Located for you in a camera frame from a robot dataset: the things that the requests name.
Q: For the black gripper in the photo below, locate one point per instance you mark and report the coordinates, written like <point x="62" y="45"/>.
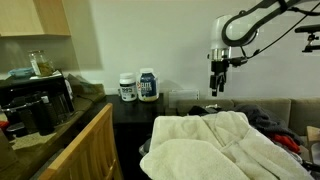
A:
<point x="220" y="68"/>

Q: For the cream white terry towel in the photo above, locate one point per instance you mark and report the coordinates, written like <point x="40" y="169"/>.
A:
<point x="206" y="150"/>

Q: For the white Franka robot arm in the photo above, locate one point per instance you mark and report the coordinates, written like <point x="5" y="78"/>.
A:
<point x="240" y="28"/>

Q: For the wooden board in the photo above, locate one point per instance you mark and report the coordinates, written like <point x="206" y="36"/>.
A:
<point x="314" y="134"/>

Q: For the black garment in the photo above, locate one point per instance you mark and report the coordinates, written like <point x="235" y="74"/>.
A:
<point x="200" y="110"/>

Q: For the large blue-label protein tub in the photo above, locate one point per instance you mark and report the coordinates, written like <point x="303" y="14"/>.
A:
<point x="148" y="86"/>

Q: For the black side table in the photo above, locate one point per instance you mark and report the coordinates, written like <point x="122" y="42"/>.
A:
<point x="133" y="113"/>

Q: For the orange red cloth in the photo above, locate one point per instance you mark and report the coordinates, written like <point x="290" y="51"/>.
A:
<point x="286" y="141"/>

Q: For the small black-label supplement tub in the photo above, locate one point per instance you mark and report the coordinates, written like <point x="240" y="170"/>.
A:
<point x="128" y="88"/>

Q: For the grey shorts with green stripe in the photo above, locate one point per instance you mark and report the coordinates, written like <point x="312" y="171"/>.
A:
<point x="145" y="148"/>

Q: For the black clamp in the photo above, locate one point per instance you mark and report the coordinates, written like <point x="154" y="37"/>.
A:
<point x="310" y="165"/>

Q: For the crumpled brown bag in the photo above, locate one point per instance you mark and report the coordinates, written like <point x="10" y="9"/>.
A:
<point x="85" y="88"/>

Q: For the wooden slatted chair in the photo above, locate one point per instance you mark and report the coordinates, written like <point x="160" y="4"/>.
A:
<point x="90" y="150"/>

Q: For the glass carafe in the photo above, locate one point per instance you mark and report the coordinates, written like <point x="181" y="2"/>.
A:
<point x="61" y="106"/>

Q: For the glass jar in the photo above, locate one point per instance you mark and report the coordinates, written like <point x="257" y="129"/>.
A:
<point x="41" y="65"/>

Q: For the black coffee machine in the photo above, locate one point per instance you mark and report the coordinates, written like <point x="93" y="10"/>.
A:
<point x="30" y="88"/>

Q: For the black coffee maker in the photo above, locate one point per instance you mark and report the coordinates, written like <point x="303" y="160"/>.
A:
<point x="31" y="113"/>

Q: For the kitchen counter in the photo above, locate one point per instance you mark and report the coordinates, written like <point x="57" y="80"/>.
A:
<point x="36" y="146"/>

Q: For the blue bowl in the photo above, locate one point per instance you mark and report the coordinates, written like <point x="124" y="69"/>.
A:
<point x="20" y="72"/>

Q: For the red kitchen item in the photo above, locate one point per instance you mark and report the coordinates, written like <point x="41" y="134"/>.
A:
<point x="4" y="125"/>

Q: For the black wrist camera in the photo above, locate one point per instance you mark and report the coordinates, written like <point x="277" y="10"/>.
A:
<point x="238" y="61"/>

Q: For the light wood wall cabinet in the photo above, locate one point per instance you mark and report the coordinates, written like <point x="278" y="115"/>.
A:
<point x="30" y="16"/>

